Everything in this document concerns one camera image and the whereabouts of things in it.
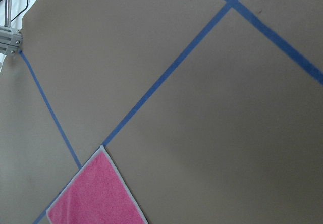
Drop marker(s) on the pink towel with grey hem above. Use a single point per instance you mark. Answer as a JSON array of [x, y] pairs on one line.
[[96, 194]]

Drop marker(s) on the aluminium camera mast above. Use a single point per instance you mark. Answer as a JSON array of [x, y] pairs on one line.
[[11, 38]]

